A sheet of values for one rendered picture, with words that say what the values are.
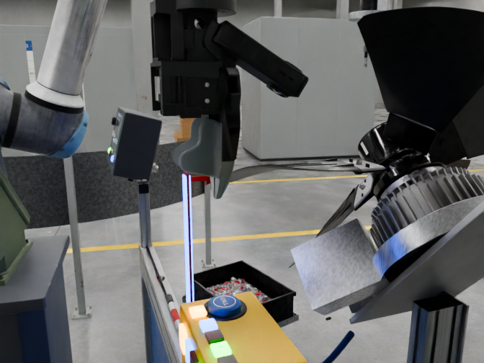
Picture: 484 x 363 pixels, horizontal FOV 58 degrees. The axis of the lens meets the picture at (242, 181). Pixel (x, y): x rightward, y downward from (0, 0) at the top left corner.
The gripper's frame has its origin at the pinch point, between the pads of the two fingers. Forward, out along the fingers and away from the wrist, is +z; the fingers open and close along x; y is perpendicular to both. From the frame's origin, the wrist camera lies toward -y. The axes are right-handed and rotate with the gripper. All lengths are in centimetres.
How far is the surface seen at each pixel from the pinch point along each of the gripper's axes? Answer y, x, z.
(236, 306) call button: -1.1, 1.5, 14.7
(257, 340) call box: -1.4, 7.4, 15.6
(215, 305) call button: 1.2, 0.4, 14.6
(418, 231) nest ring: -34.3, -5.4, 11.6
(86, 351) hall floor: 23, -162, 123
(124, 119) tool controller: 3, -82, -1
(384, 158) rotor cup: -40.4, -22.7, 3.1
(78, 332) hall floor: 26, -182, 123
